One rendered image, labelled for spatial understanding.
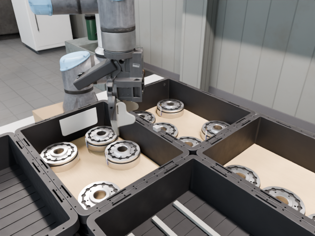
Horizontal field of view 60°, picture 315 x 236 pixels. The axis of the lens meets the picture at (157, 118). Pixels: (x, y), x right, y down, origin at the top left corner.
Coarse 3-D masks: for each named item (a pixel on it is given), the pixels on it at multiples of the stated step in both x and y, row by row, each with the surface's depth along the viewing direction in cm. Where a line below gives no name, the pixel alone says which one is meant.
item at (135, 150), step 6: (114, 144) 82; (132, 144) 82; (108, 150) 79; (132, 150) 79; (138, 150) 79; (108, 156) 76; (114, 156) 77; (120, 156) 77; (126, 156) 76; (132, 156) 76; (120, 162) 75
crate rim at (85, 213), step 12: (84, 108) 87; (48, 120) 80; (156, 132) 75; (24, 144) 70; (36, 156) 66; (180, 156) 66; (48, 168) 62; (60, 180) 59; (144, 180) 59; (120, 192) 56; (72, 204) 53; (96, 204) 53; (84, 216) 51
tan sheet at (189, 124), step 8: (152, 112) 105; (184, 112) 105; (160, 120) 100; (168, 120) 100; (176, 120) 100; (184, 120) 100; (192, 120) 100; (200, 120) 100; (184, 128) 95; (192, 128) 95; (200, 128) 95; (192, 136) 91; (200, 136) 91
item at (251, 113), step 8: (160, 80) 106; (176, 80) 106; (192, 88) 100; (216, 96) 94; (232, 104) 89; (128, 112) 84; (248, 112) 85; (144, 120) 80; (240, 120) 80; (232, 128) 77; (168, 136) 73; (216, 136) 73; (184, 144) 70; (200, 144) 70; (192, 152) 68
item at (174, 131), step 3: (156, 123) 92; (159, 123) 92; (162, 123) 92; (165, 123) 92; (168, 123) 92; (168, 126) 90; (171, 126) 90; (174, 126) 90; (171, 129) 88; (174, 129) 89; (177, 129) 88; (171, 132) 87; (174, 132) 87; (177, 132) 87; (174, 135) 85
